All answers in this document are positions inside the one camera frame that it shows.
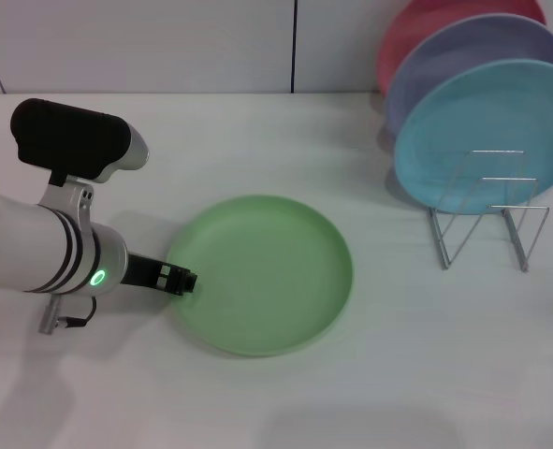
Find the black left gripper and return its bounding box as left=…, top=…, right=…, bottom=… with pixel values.
left=124, top=252, right=198, bottom=297

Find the green plastic plate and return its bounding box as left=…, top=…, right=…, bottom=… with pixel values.
left=165, top=195, right=355, bottom=359

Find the teal plastic plate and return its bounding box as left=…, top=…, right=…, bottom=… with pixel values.
left=393, top=59, right=553, bottom=215

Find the red plastic plate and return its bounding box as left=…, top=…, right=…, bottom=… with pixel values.
left=376, top=0, right=547, bottom=97

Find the purple plastic plate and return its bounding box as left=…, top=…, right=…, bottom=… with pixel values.
left=382, top=12, right=553, bottom=139

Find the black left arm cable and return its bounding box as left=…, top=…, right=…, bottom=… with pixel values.
left=39, top=295, right=97, bottom=336

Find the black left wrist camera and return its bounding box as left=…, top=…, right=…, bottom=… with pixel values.
left=9, top=97, right=150, bottom=188

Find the metal wire plate rack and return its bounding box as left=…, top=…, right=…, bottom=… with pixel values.
left=428, top=149, right=551, bottom=272

